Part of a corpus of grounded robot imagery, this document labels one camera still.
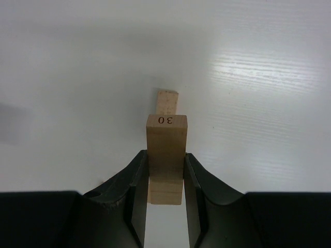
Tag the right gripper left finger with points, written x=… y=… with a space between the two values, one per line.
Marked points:
x=111 y=215

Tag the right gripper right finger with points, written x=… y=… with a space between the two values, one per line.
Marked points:
x=220 y=216

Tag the wood block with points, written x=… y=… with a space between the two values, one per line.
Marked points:
x=166 y=102
x=166 y=149

